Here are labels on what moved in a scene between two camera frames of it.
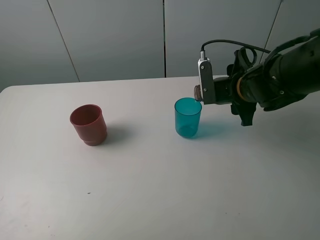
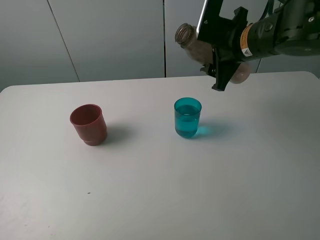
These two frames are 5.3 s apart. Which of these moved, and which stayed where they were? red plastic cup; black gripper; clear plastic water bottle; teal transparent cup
Moved: black gripper; clear plastic water bottle
Stayed: teal transparent cup; red plastic cup
